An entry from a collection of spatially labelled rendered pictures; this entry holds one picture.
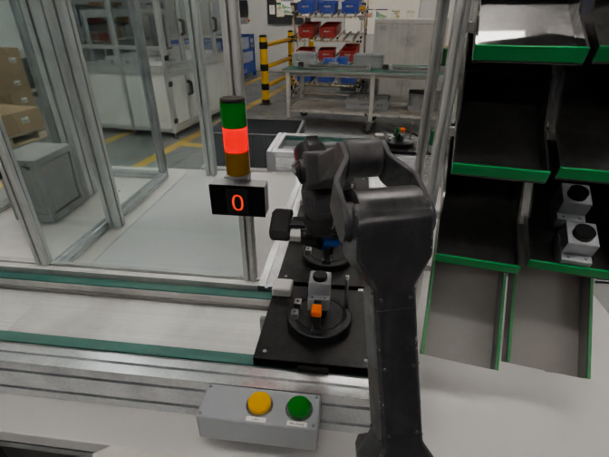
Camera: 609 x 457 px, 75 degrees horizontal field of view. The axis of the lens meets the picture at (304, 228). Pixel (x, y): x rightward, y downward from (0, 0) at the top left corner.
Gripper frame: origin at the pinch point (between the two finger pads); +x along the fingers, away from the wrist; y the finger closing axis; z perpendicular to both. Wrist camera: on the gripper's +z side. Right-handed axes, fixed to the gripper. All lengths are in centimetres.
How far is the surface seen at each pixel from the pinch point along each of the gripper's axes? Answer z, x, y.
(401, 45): 605, 391, -76
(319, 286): -7.1, 6.4, 0.0
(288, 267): 5.3, 26.8, 9.9
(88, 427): -37, 14, 42
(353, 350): -17.7, 12.8, -7.7
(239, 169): 12.9, -4.6, 18.0
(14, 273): -3, 24, 83
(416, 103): 408, 341, -88
